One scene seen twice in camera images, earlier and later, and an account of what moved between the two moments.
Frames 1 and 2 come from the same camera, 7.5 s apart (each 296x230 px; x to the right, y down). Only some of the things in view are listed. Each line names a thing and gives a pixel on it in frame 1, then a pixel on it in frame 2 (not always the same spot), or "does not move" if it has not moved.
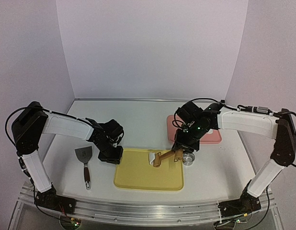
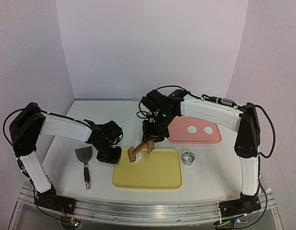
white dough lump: [152, 157] → [138, 155]
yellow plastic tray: [134, 172] does not move
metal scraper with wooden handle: [85, 154] does not move
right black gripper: [185, 145] → [153, 137]
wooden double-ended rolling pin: [178, 154] → [131, 152]
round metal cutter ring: [188, 158] does not move
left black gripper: [110, 156] does not move
